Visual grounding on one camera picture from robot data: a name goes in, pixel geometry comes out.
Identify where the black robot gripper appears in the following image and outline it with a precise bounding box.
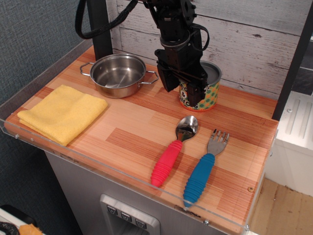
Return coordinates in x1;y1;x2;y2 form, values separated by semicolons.
155;28;208;107

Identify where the peas and carrots toy can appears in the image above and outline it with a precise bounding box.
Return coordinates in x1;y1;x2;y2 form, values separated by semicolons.
179;61;222;112

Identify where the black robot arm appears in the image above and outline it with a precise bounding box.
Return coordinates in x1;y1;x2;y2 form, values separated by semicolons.
144;0;208;106

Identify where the stainless steel toy pot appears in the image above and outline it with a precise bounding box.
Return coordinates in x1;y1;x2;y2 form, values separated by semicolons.
80;54;159;98

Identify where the folded yellow cloth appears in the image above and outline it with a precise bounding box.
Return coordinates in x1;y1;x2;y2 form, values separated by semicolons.
18;85;108;146

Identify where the white toy sink unit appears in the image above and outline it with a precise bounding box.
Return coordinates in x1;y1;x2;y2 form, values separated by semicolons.
265;91;313;196

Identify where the grey toy fridge cabinet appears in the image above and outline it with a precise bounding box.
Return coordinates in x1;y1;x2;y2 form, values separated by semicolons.
46;152;222;235

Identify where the silver dispenser button panel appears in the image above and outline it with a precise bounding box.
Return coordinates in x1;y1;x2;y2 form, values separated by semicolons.
100;194;160;235

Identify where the clear acrylic table guard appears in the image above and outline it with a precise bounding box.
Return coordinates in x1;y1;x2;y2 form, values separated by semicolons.
0;41;278;235

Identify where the orange object bottom corner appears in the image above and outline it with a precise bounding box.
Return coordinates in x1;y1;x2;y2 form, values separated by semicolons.
19;224;43;235

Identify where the black white object bottom left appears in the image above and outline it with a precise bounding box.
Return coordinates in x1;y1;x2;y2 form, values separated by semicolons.
0;205;37;235

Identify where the red handled metal spoon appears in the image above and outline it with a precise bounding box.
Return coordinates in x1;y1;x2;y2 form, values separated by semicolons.
151;116;198;187

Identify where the blue handled metal fork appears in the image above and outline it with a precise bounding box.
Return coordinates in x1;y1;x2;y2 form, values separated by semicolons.
183;129;229;210

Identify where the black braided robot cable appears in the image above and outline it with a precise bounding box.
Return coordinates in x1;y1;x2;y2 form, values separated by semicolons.
74;0;139;40

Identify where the black vertical post right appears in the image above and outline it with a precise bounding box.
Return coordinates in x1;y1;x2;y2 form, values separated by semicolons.
272;3;313;121

